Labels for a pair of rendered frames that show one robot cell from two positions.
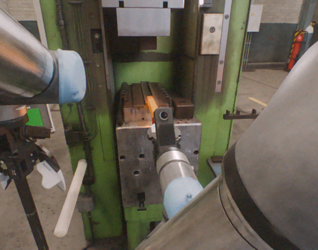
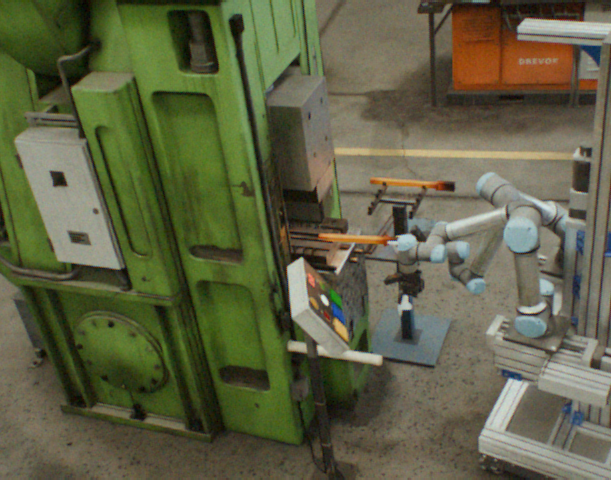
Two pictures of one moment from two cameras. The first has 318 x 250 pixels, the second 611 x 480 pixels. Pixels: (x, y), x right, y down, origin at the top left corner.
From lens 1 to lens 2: 344 cm
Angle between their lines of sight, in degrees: 49
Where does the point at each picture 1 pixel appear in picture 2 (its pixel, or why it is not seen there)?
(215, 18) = not seen: hidden behind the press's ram
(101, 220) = (305, 404)
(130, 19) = (321, 187)
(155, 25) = (328, 179)
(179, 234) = (493, 240)
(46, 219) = not seen: outside the picture
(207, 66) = not seen: hidden behind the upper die
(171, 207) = (465, 252)
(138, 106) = (330, 247)
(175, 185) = (459, 246)
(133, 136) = (343, 272)
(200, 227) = (498, 233)
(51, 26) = (264, 229)
